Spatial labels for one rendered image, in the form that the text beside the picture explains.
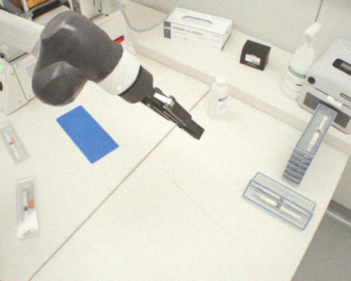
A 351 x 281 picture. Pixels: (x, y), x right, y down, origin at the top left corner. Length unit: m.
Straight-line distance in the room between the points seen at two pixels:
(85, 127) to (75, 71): 0.48
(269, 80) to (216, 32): 0.25
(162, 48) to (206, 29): 0.17
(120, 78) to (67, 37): 0.12
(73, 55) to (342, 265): 1.54
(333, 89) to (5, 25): 0.83
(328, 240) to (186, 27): 1.22
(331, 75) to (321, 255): 1.01
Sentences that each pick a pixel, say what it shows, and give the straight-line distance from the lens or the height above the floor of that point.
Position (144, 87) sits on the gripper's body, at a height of 1.10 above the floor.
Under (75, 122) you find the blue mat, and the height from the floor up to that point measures 0.75.
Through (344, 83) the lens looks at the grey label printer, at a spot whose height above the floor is 0.96.
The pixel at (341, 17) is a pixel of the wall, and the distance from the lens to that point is 1.23.
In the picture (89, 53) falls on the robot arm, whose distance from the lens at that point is 0.60.
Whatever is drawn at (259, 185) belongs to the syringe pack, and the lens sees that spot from 0.89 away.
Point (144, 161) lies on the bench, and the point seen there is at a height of 0.75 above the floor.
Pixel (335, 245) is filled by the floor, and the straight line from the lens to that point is 1.82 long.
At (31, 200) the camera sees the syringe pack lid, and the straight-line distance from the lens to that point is 0.95.
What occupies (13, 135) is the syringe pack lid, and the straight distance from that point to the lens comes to 1.11.
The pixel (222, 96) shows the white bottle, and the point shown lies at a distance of 1.00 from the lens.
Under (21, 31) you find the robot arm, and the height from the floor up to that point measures 1.19.
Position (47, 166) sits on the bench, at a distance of 1.02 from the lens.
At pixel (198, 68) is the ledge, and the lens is 1.18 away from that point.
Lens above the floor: 1.54
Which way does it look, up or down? 51 degrees down
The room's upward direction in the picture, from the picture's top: straight up
